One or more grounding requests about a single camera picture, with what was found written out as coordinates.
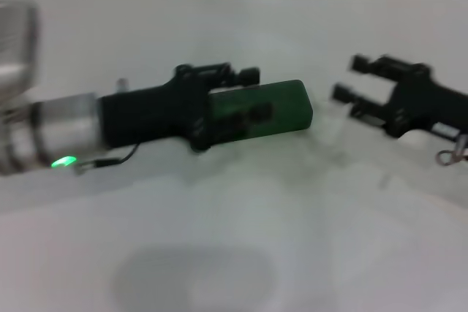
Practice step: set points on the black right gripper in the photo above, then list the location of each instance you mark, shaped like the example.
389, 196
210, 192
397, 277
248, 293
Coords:
424, 103

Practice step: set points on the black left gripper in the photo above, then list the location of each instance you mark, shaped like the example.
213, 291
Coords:
153, 114

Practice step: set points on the green glasses case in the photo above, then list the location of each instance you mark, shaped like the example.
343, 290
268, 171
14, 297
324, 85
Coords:
289, 100

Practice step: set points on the small silver connector stub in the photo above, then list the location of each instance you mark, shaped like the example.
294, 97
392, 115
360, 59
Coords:
121, 84

